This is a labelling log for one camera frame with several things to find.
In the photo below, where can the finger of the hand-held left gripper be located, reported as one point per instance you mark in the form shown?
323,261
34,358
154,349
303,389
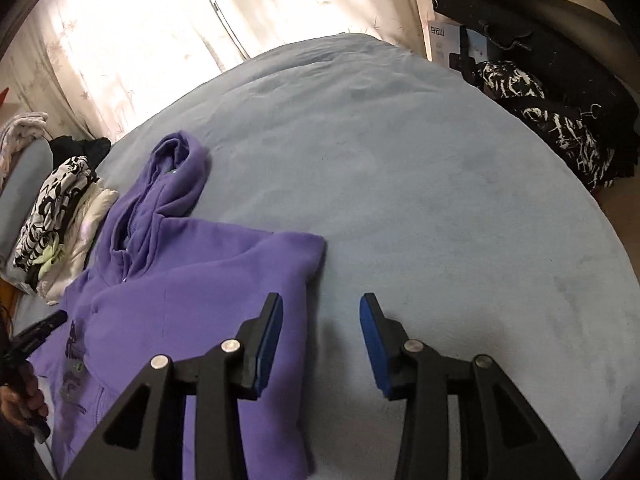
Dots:
42,327

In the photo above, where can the cream floral curtain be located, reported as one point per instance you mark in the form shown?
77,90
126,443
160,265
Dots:
150,35

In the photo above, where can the white patterned cloth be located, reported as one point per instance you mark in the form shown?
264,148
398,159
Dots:
20,130

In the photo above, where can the black white patterned garment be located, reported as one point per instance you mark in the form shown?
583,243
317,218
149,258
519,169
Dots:
55,200

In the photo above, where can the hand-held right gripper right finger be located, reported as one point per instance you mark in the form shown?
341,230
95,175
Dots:
372,345

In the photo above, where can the white cardboard box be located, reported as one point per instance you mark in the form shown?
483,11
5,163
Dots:
442,42

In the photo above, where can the blue-grey pillow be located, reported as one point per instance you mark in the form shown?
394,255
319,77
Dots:
25,180

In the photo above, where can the black white printed clothing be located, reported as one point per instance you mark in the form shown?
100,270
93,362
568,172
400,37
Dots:
550,125

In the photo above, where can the blue-grey bed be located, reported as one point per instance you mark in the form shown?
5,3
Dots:
400,210

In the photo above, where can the person's left hand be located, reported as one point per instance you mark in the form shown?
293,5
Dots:
32,395

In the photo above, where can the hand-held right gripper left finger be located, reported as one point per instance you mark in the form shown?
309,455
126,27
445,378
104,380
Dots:
267,345

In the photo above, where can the light green garment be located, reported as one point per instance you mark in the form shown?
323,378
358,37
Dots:
50,259

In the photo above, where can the purple hoodie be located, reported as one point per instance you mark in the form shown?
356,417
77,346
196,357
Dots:
200,285

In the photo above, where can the pile of folded clothes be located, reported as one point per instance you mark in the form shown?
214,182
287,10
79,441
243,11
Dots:
95,215

